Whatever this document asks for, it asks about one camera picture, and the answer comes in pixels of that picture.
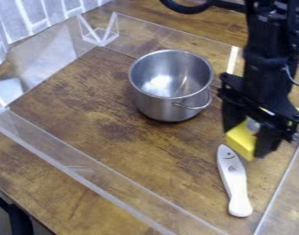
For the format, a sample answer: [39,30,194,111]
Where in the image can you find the stainless steel pot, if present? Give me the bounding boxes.
[128,50,214,122]

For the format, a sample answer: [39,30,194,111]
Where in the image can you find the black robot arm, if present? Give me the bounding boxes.
[218,0,299,161]

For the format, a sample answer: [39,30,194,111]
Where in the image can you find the clear acrylic barrier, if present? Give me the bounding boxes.
[0,12,299,235]

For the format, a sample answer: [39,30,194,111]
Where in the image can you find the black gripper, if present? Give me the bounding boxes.
[218,50,299,159]

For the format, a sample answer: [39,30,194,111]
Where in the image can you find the yellow butter block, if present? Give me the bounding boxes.
[226,106,299,162]

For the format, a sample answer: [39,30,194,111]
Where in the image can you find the white patterned curtain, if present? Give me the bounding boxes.
[0,0,111,65]

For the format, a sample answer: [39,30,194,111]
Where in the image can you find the black cable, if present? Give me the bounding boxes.
[158,0,247,15]

